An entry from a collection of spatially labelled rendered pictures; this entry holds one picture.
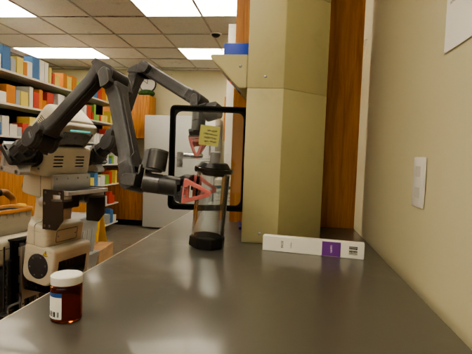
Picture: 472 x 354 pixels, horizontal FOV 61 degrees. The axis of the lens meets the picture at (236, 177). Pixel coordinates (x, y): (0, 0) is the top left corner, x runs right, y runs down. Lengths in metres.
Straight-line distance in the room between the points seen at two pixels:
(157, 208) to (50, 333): 5.83
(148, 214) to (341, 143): 5.18
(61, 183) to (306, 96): 1.05
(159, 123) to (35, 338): 5.86
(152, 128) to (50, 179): 4.73
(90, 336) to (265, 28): 0.96
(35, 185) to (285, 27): 1.19
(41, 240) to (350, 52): 1.43
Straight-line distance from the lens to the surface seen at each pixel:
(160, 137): 6.40
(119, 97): 1.34
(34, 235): 1.84
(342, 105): 1.60
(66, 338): 0.65
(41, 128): 1.56
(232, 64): 1.25
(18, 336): 0.68
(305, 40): 1.32
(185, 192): 1.09
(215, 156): 1.11
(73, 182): 1.83
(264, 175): 1.21
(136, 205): 6.71
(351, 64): 1.64
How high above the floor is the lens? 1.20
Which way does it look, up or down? 3 degrees down
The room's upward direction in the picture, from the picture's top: 2 degrees clockwise
